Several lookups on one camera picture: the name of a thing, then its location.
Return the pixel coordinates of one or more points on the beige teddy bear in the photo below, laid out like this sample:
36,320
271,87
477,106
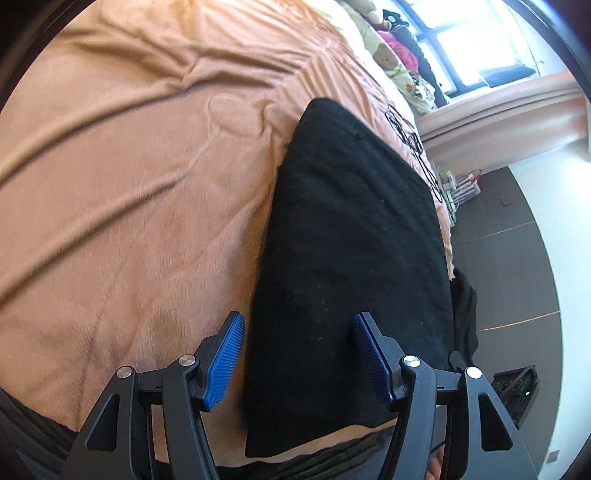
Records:
367,9

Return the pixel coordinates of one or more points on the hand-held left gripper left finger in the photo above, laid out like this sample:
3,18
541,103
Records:
226,360

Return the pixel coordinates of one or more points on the plush toys pile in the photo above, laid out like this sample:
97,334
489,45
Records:
397,69

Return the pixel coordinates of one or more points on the dark box with green light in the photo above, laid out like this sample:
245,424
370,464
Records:
512,392

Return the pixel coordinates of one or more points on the black plush toy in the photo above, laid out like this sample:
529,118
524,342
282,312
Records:
392,16

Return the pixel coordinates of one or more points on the pink cloth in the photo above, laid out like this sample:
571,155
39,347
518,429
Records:
401,48

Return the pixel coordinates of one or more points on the red white rack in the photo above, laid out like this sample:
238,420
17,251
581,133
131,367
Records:
464,184

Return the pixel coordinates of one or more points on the orange blanket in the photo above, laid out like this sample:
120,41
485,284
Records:
115,184

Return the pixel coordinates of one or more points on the black pants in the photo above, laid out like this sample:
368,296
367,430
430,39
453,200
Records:
351,258

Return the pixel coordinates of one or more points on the person's legs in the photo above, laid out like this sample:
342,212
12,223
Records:
300,468

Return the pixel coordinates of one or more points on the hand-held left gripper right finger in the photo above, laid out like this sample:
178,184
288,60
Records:
374,360

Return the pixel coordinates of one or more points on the pink curtain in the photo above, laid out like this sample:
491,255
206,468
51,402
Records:
498,124

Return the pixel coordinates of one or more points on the dark hanging garment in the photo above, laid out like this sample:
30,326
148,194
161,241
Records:
503,74

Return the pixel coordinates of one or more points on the black clothes pile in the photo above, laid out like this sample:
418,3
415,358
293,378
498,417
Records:
464,314

